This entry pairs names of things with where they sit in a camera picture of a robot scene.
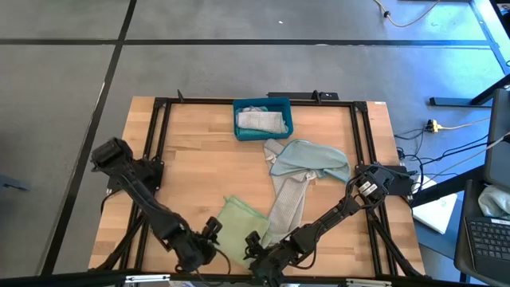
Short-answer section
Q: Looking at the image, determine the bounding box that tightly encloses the dark laptop computer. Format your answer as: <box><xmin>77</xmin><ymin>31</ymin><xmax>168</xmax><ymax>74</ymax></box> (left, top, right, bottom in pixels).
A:
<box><xmin>453</xmin><ymin>179</ymin><xmax>510</xmax><ymax>287</ymax></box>

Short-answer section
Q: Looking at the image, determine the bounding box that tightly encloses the yellow extension cord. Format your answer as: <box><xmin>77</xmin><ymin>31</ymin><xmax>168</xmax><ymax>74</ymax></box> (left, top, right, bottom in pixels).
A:
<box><xmin>439</xmin><ymin>116</ymin><xmax>492</xmax><ymax>131</ymax></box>

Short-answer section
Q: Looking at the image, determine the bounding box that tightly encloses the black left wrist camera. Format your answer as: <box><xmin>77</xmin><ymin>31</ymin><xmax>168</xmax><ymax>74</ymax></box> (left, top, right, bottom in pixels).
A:
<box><xmin>205</xmin><ymin>217</ymin><xmax>223</xmax><ymax>236</ymax></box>

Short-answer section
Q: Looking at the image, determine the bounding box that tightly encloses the white flat box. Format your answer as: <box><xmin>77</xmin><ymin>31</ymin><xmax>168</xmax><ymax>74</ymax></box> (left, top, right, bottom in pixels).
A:
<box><xmin>411</xmin><ymin>192</ymin><xmax>459</xmax><ymax>235</ymax></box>

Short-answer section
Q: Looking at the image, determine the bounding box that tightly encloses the small grey waffle towel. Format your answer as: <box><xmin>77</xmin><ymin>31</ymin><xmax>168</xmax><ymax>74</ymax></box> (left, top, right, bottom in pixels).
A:
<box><xmin>235</xmin><ymin>110</ymin><xmax>289</xmax><ymax>135</ymax></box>

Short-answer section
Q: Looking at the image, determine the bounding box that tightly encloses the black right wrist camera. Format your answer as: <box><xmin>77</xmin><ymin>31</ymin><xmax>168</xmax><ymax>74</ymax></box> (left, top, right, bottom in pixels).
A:
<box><xmin>245</xmin><ymin>230</ymin><xmax>263</xmax><ymax>249</ymax></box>

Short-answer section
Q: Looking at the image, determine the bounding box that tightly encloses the teal plastic bin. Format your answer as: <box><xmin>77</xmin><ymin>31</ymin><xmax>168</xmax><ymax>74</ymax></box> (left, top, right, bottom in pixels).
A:
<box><xmin>232</xmin><ymin>96</ymin><xmax>295</xmax><ymax>142</ymax></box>

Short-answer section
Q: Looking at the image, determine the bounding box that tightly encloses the large grey waffle towel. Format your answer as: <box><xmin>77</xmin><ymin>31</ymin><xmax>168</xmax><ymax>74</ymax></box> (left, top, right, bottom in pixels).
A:
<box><xmin>261</xmin><ymin>137</ymin><xmax>320</xmax><ymax>249</ymax></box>

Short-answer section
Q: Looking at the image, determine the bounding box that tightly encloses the pale blue smooth towel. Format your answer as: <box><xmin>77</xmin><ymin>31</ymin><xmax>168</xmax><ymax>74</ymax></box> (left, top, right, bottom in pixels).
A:
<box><xmin>269</xmin><ymin>139</ymin><xmax>352</xmax><ymax>183</ymax></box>

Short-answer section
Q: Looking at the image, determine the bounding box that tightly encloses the black desk leg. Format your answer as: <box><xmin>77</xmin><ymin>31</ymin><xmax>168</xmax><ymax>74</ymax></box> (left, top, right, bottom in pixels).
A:
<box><xmin>429</xmin><ymin>73</ymin><xmax>510</xmax><ymax>108</ymax></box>

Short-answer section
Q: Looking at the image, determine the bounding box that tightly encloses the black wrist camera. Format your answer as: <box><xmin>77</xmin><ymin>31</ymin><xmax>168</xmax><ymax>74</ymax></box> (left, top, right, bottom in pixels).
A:
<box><xmin>205</xmin><ymin>217</ymin><xmax>223</xmax><ymax>236</ymax></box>
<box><xmin>245</xmin><ymin>230</ymin><xmax>263</xmax><ymax>249</ymax></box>

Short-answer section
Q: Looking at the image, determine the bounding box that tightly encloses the pale green microfiber towel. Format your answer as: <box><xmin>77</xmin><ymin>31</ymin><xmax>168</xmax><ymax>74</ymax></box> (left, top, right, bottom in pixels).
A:
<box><xmin>214</xmin><ymin>195</ymin><xmax>272</xmax><ymax>269</ymax></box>

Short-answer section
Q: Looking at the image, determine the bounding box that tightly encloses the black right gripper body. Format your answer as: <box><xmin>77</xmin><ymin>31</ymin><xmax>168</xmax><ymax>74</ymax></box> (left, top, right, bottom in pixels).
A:
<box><xmin>249</xmin><ymin>246</ymin><xmax>292</xmax><ymax>286</ymax></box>

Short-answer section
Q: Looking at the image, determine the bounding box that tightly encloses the pale green cloth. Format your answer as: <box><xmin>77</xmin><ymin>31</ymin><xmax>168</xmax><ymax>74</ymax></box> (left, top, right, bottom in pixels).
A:
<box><xmin>477</xmin><ymin>185</ymin><xmax>510</xmax><ymax>220</ymax></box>

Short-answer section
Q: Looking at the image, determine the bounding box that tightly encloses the tan floor cord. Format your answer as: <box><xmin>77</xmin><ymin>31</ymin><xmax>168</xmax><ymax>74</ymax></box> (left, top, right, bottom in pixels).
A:
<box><xmin>373</xmin><ymin>0</ymin><xmax>441</xmax><ymax>29</ymax></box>

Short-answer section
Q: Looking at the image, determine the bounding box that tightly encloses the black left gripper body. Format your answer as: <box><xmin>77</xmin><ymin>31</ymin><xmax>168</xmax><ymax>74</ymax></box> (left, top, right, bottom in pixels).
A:
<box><xmin>175</xmin><ymin>233</ymin><xmax>219</xmax><ymax>273</ymax></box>

